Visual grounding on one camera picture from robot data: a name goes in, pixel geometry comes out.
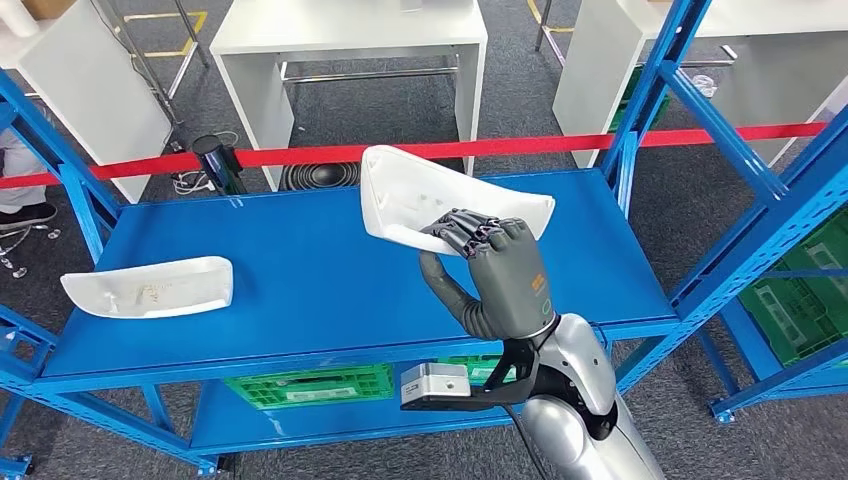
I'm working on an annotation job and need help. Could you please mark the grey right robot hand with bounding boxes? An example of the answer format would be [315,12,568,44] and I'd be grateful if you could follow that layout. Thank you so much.
[418,208,558,342]

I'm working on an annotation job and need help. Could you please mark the white plastic mirror housing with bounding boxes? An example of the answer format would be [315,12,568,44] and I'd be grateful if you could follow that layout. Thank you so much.
[59,255,235,321]
[359,144,558,258]

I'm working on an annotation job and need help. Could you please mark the green plastic crate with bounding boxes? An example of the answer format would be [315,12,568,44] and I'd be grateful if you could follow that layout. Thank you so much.
[738,208,848,369]
[223,362,396,412]
[437,354,518,387]
[608,62,670,134]

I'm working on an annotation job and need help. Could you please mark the black round stanchion base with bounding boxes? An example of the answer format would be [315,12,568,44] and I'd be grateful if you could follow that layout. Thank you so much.
[278,160,362,193]

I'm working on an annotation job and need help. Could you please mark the red barrier belt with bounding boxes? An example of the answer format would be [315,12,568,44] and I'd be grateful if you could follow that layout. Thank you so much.
[0,121,829,191]

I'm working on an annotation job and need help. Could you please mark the person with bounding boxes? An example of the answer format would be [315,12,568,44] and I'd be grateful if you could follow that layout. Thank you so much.
[0,129,60,233]

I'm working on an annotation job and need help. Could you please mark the chrome office chair base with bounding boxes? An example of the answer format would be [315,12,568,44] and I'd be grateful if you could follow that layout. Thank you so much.
[0,223,62,281]

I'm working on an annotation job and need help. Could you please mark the brown cardboard box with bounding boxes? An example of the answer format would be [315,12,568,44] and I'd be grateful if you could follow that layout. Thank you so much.
[19,0,77,21]

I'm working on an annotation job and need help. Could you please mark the white roll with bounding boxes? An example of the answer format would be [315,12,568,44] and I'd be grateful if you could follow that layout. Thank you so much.
[0,0,41,39]

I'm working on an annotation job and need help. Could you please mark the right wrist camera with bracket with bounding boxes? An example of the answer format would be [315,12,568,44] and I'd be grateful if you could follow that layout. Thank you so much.
[399,337,541,413]

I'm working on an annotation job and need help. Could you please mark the black camera cable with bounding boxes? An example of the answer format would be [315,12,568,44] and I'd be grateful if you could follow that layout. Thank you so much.
[504,404,554,480]

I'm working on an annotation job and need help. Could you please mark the black stanchion post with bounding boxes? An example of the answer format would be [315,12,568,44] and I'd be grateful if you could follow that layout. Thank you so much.
[192,135,248,198]

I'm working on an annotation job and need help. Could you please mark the white floor cable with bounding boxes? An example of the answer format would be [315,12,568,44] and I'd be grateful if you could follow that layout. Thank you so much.
[170,131,240,197]

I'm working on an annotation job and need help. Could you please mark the chrome table frame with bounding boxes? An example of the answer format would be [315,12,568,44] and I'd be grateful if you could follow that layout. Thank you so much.
[99,0,212,154]

